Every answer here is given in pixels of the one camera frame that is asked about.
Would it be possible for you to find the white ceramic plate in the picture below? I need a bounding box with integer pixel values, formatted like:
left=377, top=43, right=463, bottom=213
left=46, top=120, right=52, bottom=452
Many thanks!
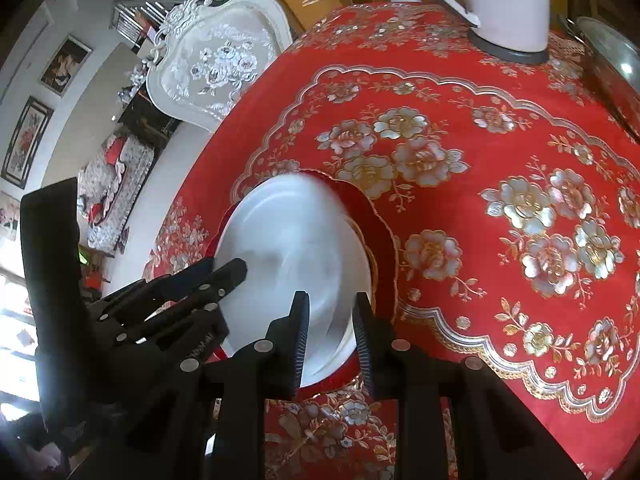
left=215, top=174, right=372, bottom=387

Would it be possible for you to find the white electric kettle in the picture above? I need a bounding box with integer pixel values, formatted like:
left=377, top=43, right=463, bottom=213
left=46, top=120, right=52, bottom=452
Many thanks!
left=439, top=0, right=550, bottom=65

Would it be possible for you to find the framed picture lower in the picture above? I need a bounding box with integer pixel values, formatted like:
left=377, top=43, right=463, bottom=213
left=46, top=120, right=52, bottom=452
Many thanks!
left=1, top=96, right=53, bottom=188

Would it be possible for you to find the framed picture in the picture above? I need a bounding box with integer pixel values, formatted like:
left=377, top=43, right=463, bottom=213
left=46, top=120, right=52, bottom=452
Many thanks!
left=39, top=35, right=93, bottom=96
left=1, top=96, right=53, bottom=188

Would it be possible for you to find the dark wooden cabinet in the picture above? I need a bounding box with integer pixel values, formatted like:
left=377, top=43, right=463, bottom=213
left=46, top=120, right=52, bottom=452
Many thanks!
left=115, top=84, right=180, bottom=152

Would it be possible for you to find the red floral tablecloth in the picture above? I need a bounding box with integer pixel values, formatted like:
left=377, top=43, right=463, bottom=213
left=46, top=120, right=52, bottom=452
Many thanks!
left=144, top=3, right=639, bottom=479

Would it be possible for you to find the patterned sofa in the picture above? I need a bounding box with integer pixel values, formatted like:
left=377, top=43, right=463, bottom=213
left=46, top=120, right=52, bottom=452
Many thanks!
left=77, top=133, right=155, bottom=254

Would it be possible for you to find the white ornate chair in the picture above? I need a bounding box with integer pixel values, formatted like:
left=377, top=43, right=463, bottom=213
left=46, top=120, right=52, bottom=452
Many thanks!
left=145, top=0, right=293, bottom=133

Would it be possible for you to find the framed picture upper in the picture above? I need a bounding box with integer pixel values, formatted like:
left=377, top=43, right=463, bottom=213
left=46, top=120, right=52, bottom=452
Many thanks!
left=39, top=35, right=93, bottom=96

